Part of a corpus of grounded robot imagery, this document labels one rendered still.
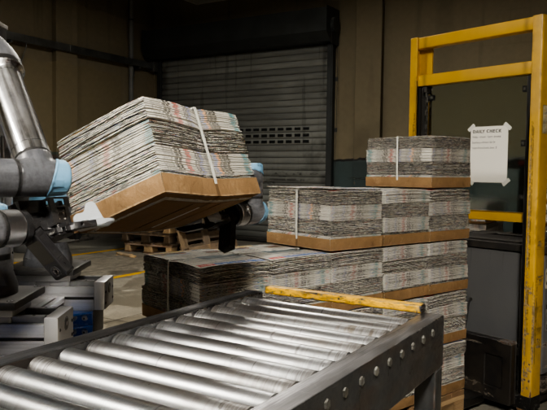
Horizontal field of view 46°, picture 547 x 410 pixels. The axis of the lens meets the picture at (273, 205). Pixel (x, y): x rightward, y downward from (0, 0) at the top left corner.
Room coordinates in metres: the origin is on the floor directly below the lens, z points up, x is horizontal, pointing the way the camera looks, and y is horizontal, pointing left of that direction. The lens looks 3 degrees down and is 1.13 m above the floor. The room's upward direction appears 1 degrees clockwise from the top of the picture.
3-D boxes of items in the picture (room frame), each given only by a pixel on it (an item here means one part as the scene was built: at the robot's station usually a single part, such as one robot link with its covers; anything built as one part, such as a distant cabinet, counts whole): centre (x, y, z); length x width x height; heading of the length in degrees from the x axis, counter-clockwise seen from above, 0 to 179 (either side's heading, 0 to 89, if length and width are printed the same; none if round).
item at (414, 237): (2.78, -0.43, 0.86); 0.38 x 0.29 x 0.04; 39
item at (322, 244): (2.59, -0.20, 0.86); 0.38 x 0.29 x 0.04; 39
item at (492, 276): (3.48, -1.28, 0.40); 0.69 x 0.55 x 0.80; 39
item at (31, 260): (2.07, 0.73, 0.87); 0.15 x 0.15 x 0.10
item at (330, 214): (2.59, -0.20, 0.95); 0.38 x 0.29 x 0.23; 39
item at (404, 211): (2.78, -0.43, 0.95); 0.38 x 0.29 x 0.23; 39
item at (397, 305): (1.61, -0.17, 0.81); 0.43 x 0.03 x 0.02; 59
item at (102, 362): (1.05, 0.18, 0.77); 0.47 x 0.05 x 0.05; 59
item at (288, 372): (1.16, 0.12, 0.77); 0.47 x 0.05 x 0.05; 59
